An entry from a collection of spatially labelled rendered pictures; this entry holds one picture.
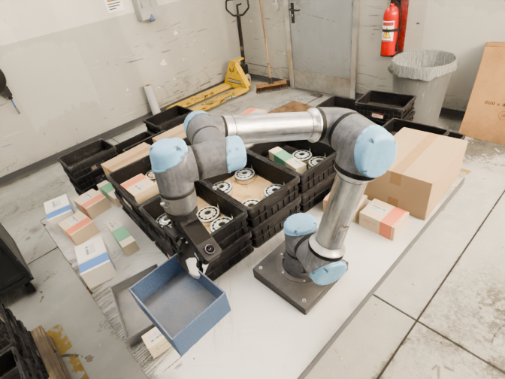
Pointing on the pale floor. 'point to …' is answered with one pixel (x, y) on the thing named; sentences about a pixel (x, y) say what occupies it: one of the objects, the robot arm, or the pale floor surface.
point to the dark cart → (12, 266)
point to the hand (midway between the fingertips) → (201, 274)
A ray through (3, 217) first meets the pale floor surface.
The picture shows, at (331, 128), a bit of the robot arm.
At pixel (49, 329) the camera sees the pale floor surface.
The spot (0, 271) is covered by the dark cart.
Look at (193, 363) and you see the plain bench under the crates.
